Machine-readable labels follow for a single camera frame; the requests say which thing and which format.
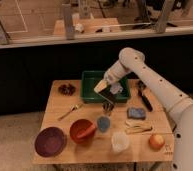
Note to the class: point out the clear plastic cup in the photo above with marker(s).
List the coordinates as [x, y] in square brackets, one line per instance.
[120, 141]

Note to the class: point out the purple plate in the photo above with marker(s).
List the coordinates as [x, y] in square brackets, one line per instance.
[50, 142]

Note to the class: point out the red bowl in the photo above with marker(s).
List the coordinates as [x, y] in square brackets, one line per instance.
[78, 125]

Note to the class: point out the green plastic tray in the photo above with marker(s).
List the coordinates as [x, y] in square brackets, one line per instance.
[91, 78]

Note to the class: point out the crumpled grey cloth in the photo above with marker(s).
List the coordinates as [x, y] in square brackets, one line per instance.
[116, 88]

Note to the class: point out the blue sponge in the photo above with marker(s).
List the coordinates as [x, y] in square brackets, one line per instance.
[136, 113]

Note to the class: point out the blue cup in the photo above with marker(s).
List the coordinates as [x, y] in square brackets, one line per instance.
[103, 124]

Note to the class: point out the orange fruit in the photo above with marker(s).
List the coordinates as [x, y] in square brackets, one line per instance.
[156, 141]

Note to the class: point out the orange carrot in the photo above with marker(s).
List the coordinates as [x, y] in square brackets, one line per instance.
[86, 132]

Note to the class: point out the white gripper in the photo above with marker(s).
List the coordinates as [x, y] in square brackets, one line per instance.
[100, 86]

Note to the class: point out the wooden table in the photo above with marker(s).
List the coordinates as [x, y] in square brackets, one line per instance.
[99, 150]

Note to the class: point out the dark eraser block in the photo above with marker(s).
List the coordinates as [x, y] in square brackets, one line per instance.
[108, 96]

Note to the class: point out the wooden clothespins pile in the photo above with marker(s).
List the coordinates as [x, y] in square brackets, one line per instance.
[137, 127]

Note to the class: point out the black handled brush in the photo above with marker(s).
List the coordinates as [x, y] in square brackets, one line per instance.
[141, 87]

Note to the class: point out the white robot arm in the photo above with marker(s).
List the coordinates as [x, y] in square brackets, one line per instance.
[178, 105]

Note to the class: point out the metal fork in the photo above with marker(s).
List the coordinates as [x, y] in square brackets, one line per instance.
[77, 106]

